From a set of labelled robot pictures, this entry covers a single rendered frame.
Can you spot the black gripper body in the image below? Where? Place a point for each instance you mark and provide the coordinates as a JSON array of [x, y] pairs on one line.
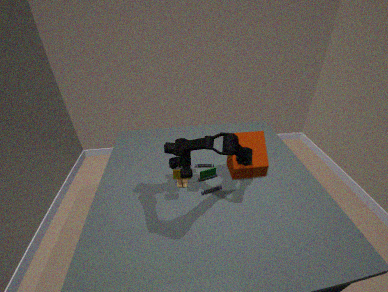
[[186, 172]]

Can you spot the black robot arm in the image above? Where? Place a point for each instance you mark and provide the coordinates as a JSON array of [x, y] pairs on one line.
[[183, 147]]

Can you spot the yellow board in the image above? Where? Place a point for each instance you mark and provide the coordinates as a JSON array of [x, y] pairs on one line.
[[176, 175]]

